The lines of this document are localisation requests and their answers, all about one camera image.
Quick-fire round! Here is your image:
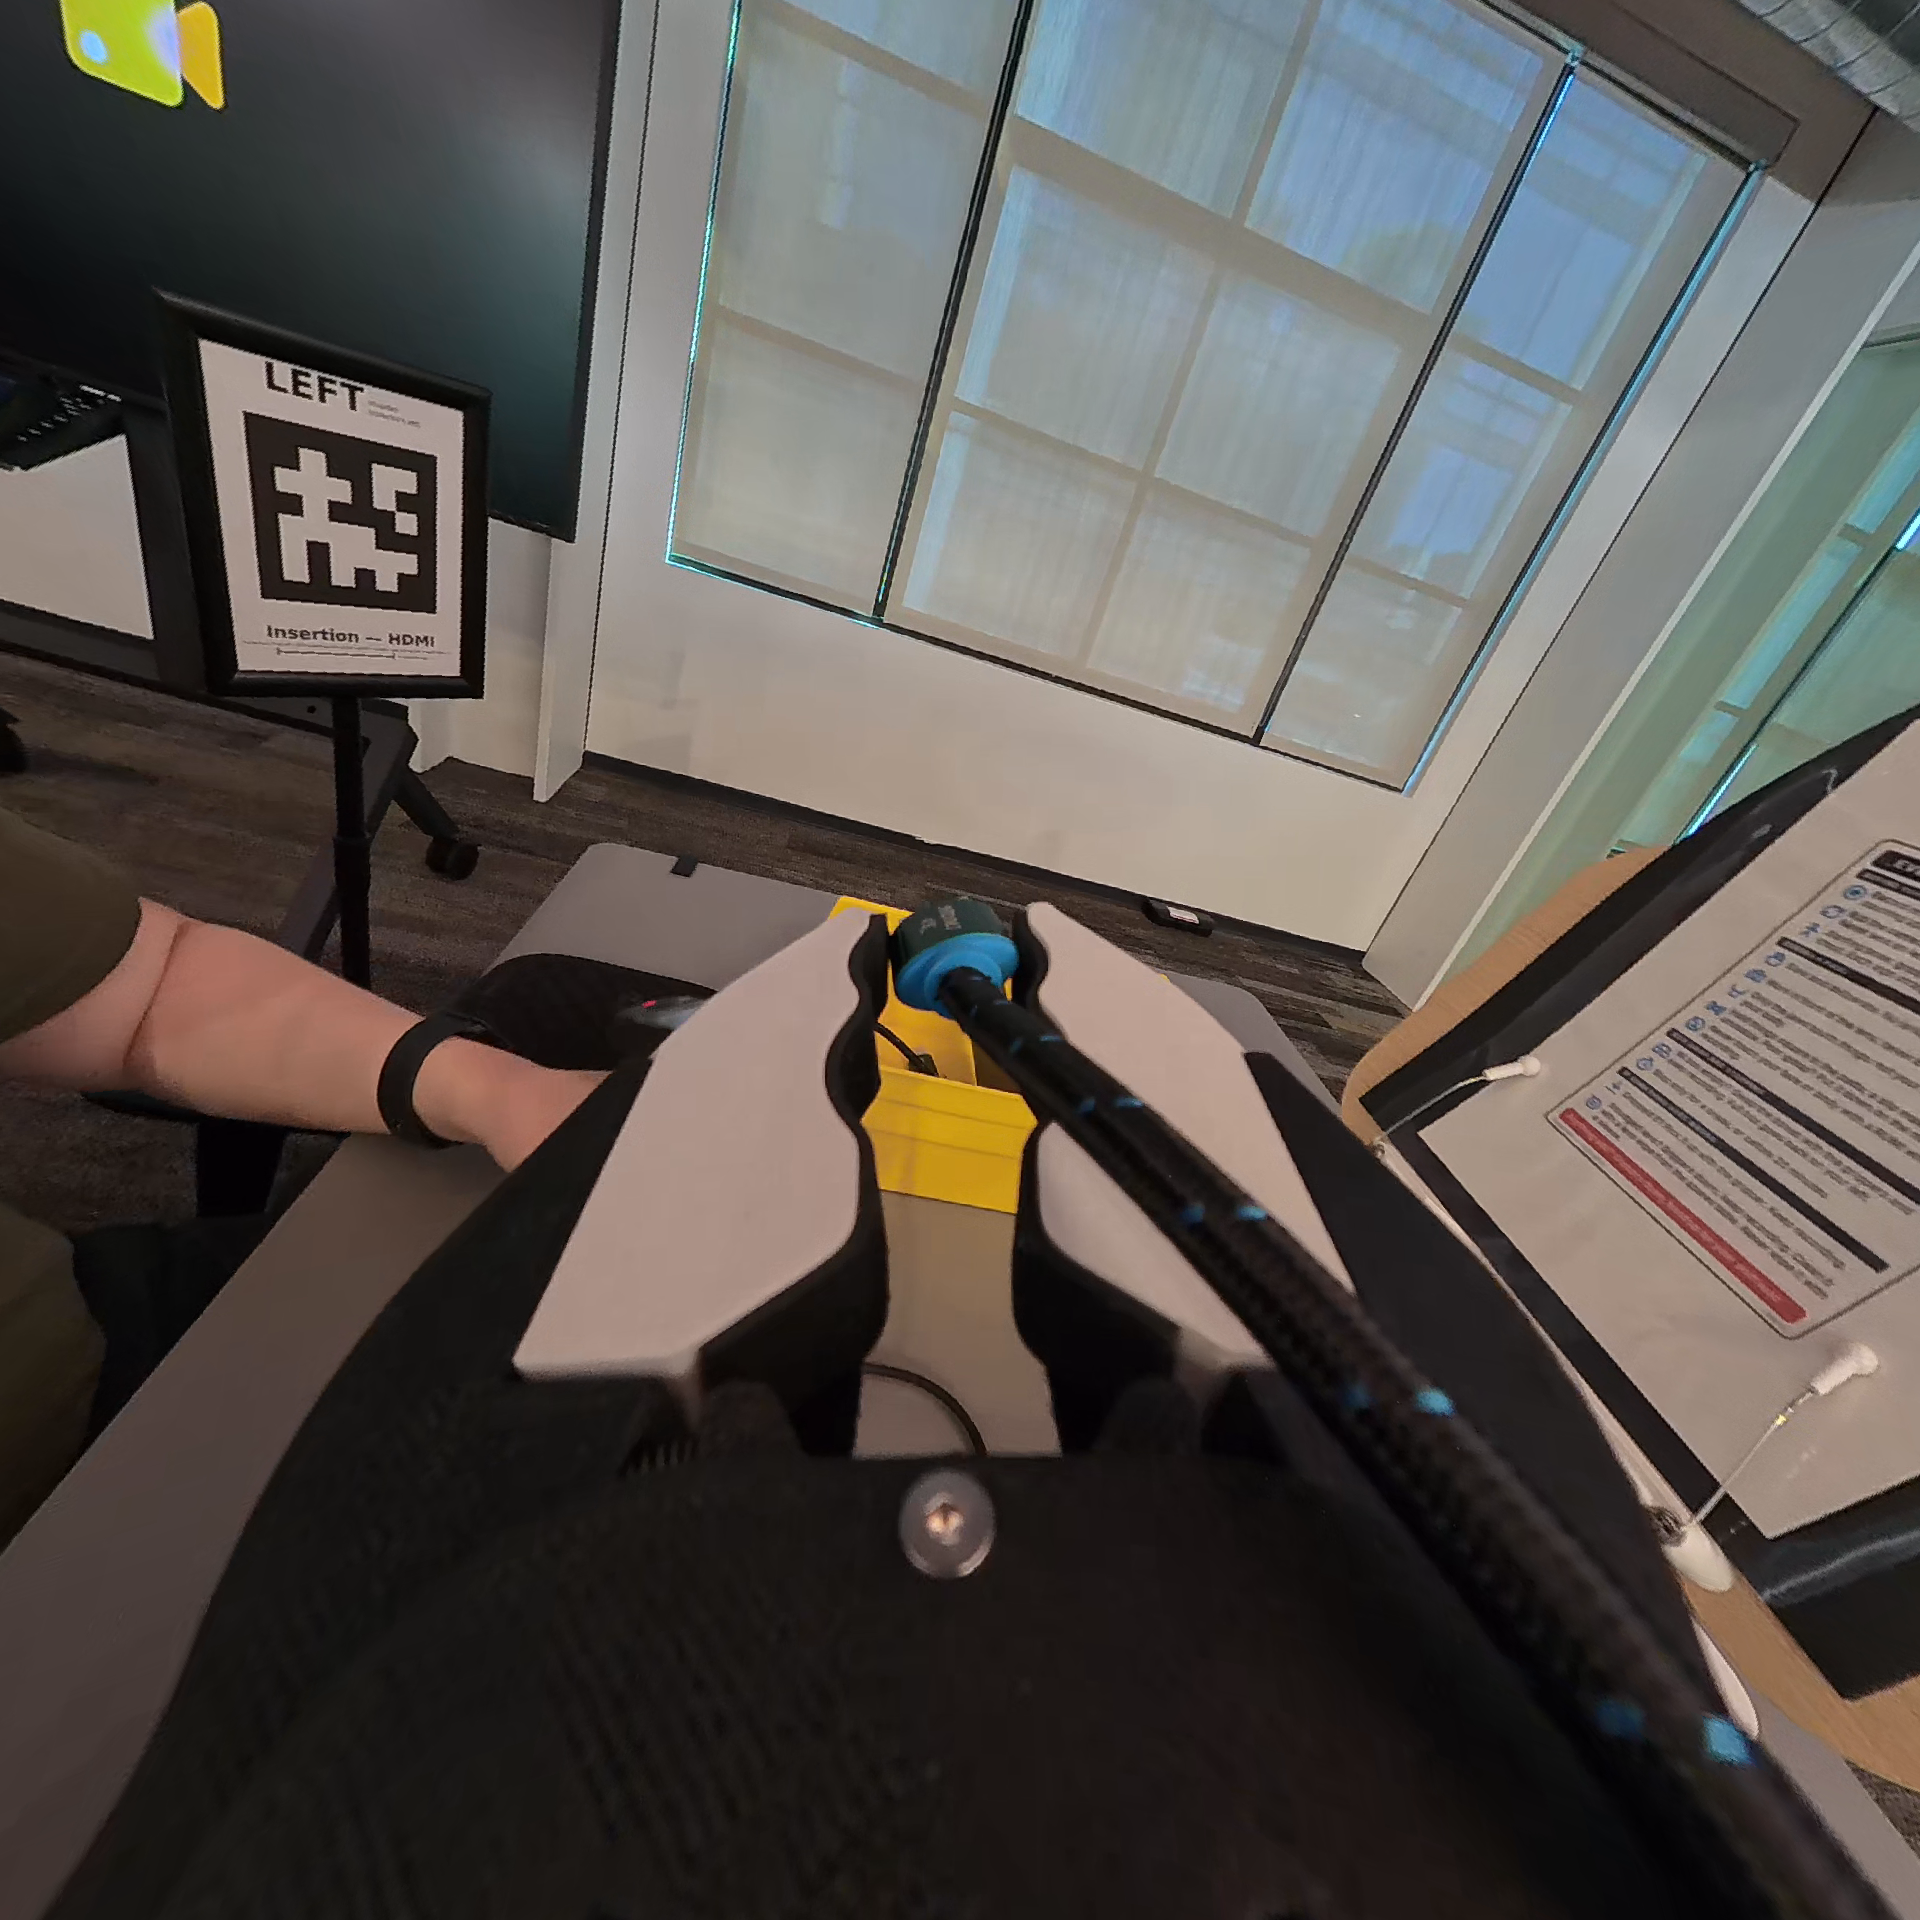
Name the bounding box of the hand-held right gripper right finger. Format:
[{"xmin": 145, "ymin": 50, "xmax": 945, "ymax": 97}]
[{"xmin": 1014, "ymin": 899, "xmax": 1363, "ymax": 1446}]

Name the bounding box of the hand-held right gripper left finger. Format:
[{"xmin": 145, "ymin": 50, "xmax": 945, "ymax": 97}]
[{"xmin": 512, "ymin": 905, "xmax": 894, "ymax": 1411}]

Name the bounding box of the yellow plastic bin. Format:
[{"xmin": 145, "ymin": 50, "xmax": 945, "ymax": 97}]
[{"xmin": 828, "ymin": 893, "xmax": 1041, "ymax": 1213}]

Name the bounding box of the black braided hdmi cable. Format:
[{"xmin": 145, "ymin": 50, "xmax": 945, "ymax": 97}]
[{"xmin": 889, "ymin": 887, "xmax": 1893, "ymax": 1920}]

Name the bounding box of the person's left forearm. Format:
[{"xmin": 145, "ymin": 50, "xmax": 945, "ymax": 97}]
[{"xmin": 0, "ymin": 896, "xmax": 452, "ymax": 1142}]

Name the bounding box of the person's left hand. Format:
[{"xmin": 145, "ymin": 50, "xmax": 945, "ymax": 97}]
[{"xmin": 435, "ymin": 1042, "xmax": 618, "ymax": 1175}]

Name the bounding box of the black wristband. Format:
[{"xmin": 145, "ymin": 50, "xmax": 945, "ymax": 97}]
[{"xmin": 375, "ymin": 1011, "xmax": 500, "ymax": 1151}]

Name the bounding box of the laminated instruction sheet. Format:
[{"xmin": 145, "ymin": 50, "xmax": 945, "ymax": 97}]
[{"xmin": 1410, "ymin": 719, "xmax": 1920, "ymax": 1547}]

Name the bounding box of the large gridded window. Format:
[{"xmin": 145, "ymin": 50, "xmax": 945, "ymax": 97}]
[{"xmin": 667, "ymin": 0, "xmax": 1765, "ymax": 793}]

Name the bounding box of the person's olive clothing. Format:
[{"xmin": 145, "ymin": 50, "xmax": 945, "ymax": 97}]
[{"xmin": 0, "ymin": 809, "xmax": 145, "ymax": 1547}]

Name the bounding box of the framed marker sign on stand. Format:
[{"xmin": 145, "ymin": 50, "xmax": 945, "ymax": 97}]
[{"xmin": 154, "ymin": 287, "xmax": 495, "ymax": 991}]

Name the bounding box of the large black wall screen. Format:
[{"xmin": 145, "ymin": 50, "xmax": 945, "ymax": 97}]
[{"xmin": 0, "ymin": 0, "xmax": 625, "ymax": 545}]

